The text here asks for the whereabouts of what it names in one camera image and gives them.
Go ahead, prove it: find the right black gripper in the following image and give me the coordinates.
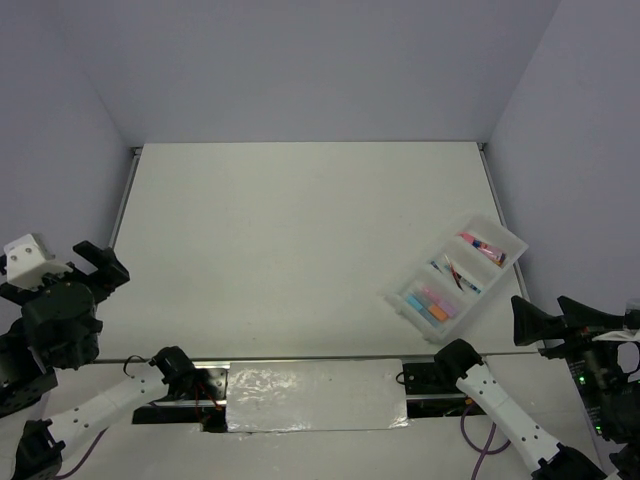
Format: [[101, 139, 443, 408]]
[[509, 289, 629, 433]]

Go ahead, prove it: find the blue highlighter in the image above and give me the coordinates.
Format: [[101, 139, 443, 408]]
[[406, 295, 428, 314]]

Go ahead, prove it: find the dark blue gel pen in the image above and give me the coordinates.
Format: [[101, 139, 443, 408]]
[[430, 260, 449, 274]]

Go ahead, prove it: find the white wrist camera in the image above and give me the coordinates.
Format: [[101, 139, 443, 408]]
[[593, 298, 639, 343], [4, 233, 72, 291]]

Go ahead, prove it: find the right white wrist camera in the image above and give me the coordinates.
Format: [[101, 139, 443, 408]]
[[593, 298, 639, 343]]

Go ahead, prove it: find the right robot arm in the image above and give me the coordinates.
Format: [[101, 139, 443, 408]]
[[434, 296, 639, 479]]

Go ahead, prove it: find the silver foil tape sheet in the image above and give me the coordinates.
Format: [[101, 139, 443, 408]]
[[226, 359, 409, 433]]

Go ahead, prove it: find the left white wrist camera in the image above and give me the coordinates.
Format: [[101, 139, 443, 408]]
[[4, 233, 72, 291]]

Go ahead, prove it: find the light blue gel pen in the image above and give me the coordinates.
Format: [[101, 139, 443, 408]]
[[459, 277, 482, 294]]

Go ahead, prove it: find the purple highlighter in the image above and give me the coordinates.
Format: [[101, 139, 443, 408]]
[[422, 287, 458, 318]]

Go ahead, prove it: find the red gel pen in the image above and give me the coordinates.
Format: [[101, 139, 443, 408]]
[[443, 254, 464, 291]]

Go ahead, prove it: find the orange highlighter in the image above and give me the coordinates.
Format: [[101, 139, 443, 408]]
[[427, 304, 449, 323]]

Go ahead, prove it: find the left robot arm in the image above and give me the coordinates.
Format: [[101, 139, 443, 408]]
[[1, 234, 197, 479]]

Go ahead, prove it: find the clear plastic organizer tray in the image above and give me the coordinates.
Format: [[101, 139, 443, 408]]
[[382, 214, 528, 345]]

